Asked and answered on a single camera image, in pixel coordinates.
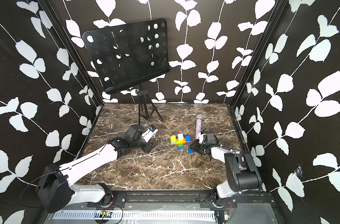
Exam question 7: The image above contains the black perforated music stand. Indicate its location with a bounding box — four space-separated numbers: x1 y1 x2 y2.
82 18 170 120

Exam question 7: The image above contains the blue lego brick pair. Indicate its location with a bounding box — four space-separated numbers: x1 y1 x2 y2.
185 136 191 143

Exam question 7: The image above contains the purple glitter microphone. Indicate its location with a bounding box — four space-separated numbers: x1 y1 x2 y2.
195 114 202 140

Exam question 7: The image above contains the black front mounting rail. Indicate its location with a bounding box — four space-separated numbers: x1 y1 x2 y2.
102 190 274 209

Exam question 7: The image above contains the yellow square lego brick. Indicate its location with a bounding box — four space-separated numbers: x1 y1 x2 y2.
170 135 176 145

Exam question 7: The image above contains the white slotted cable duct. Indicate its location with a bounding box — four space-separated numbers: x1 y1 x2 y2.
52 210 216 222

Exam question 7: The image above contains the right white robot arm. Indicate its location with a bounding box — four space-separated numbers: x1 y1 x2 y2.
190 133 262 198

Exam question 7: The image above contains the lilac square lego brick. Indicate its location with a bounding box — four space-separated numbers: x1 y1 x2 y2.
178 133 184 141

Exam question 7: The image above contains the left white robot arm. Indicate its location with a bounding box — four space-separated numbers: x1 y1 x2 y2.
36 125 158 213

